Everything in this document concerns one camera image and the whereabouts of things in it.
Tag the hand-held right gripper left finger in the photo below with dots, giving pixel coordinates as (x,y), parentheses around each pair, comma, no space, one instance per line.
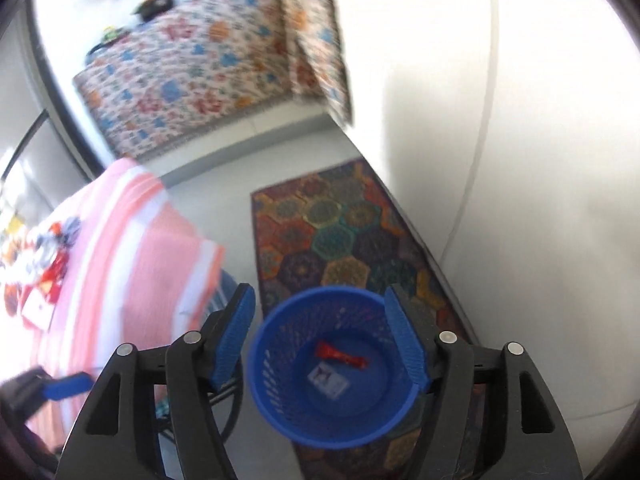
(231,342)

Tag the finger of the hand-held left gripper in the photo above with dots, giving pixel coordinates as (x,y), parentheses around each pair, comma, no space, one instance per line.
(67,387)

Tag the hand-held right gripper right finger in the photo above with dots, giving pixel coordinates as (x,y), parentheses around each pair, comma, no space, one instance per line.
(406,347)

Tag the blue mesh plastic basket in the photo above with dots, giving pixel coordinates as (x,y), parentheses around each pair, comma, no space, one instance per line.
(280,410)

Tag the crushed red can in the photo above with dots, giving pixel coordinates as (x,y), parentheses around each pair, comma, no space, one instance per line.
(56,269)

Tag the red crumpled wrapper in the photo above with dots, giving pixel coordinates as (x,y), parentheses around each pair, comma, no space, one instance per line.
(332,351)

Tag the small white card packet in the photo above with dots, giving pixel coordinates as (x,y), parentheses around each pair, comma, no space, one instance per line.
(327,381)

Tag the hexagon patterned rug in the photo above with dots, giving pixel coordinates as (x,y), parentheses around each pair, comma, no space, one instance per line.
(325,230)

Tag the patterned cloth covered chair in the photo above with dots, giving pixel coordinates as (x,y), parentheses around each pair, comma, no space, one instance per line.
(200,75)

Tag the dark green countertop object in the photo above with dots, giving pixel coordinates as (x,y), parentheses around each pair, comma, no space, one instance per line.
(107,37)

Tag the black orange countertop object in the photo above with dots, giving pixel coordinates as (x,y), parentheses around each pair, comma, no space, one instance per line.
(156,4)

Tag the black door frame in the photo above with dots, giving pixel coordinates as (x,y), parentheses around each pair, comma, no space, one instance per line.
(55,90)

